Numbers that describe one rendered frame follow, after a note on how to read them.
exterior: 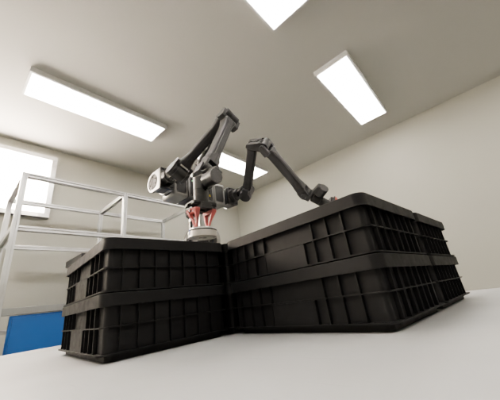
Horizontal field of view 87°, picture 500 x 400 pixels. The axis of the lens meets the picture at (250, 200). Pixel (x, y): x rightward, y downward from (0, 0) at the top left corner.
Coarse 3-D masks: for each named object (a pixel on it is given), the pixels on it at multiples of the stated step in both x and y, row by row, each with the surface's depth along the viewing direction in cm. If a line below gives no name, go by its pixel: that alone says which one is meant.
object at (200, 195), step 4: (196, 188) 99; (200, 188) 98; (196, 192) 98; (200, 192) 98; (204, 192) 98; (208, 192) 101; (196, 196) 98; (200, 196) 97; (204, 196) 98; (208, 196) 100; (192, 200) 95; (196, 200) 95; (200, 200) 97; (204, 200) 97; (208, 200) 99; (188, 204) 97; (192, 204) 95; (196, 204) 98; (212, 204) 100; (216, 204) 100
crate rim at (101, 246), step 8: (104, 240) 54; (112, 240) 54; (120, 240) 55; (128, 240) 56; (136, 240) 57; (144, 240) 58; (152, 240) 59; (160, 240) 61; (168, 240) 62; (176, 240) 63; (96, 248) 57; (104, 248) 53; (120, 248) 54; (128, 248) 55; (136, 248) 56; (144, 248) 58; (152, 248) 59; (160, 248) 60; (168, 248) 61; (176, 248) 63; (184, 248) 64; (192, 248) 66; (200, 248) 67; (208, 248) 69; (216, 248) 70; (88, 256) 61; (72, 264) 73; (80, 264) 66; (72, 272) 73
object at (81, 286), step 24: (96, 264) 58; (120, 264) 54; (144, 264) 57; (168, 264) 61; (192, 264) 65; (216, 264) 70; (72, 288) 73; (96, 288) 56; (120, 288) 53; (144, 288) 55; (168, 288) 60
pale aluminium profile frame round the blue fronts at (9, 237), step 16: (32, 176) 221; (16, 192) 242; (112, 192) 268; (16, 208) 206; (48, 208) 282; (64, 208) 290; (80, 208) 302; (16, 224) 203; (0, 240) 242; (96, 240) 306; (0, 256) 239; (0, 288) 185; (0, 304) 182
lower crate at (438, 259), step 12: (432, 264) 62; (444, 264) 68; (456, 264) 81; (432, 276) 62; (444, 276) 68; (456, 276) 74; (444, 288) 62; (456, 288) 71; (444, 300) 62; (456, 300) 71
